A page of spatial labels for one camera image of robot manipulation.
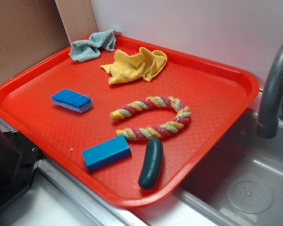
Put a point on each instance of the light blue cloth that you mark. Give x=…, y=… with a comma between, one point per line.
x=85, y=50

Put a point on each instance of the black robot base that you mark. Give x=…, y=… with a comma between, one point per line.
x=18, y=162

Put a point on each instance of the yellow cloth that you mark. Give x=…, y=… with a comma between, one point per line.
x=144, y=65

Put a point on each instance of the red plastic tray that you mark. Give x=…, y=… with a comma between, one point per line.
x=216, y=94

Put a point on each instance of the dark green toy cucumber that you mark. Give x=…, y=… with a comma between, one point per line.
x=152, y=164

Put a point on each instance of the blue rectangular block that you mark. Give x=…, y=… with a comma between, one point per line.
x=106, y=153

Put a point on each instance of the blue sponge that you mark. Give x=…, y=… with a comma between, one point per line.
x=72, y=100

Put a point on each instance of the grey sink basin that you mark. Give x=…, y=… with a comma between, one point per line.
x=238, y=183

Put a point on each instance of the brown cardboard panel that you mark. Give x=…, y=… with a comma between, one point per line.
x=33, y=30

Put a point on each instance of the grey faucet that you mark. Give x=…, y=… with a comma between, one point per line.
x=271, y=104

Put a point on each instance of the multicoloured twisted rope toy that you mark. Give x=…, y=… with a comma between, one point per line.
x=167, y=129

